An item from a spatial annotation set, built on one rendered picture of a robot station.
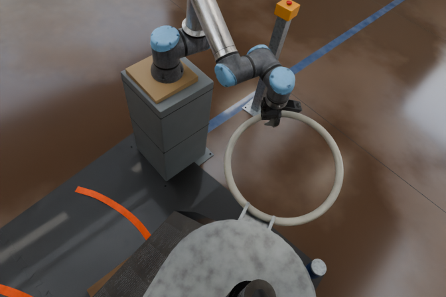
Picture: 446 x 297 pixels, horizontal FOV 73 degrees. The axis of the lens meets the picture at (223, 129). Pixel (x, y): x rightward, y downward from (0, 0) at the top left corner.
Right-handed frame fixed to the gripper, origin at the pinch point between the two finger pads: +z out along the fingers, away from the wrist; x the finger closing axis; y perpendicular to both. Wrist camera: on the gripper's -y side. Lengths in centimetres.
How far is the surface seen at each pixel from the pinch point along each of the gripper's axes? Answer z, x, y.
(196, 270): -83, 59, 28
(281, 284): -82, 61, 17
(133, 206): 92, 23, 90
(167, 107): 21, -19, 54
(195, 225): 17, 44, 38
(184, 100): 25, -26, 46
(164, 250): 15, 54, 52
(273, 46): 56, -86, -15
